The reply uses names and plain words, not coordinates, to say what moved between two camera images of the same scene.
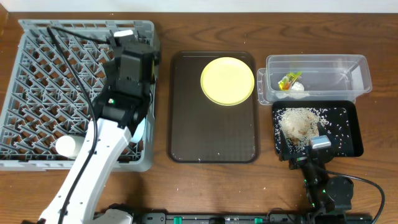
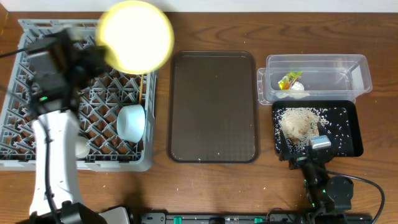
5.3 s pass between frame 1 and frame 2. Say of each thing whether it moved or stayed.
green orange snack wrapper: stayed
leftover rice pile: stayed
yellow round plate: moved
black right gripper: stayed
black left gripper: moved
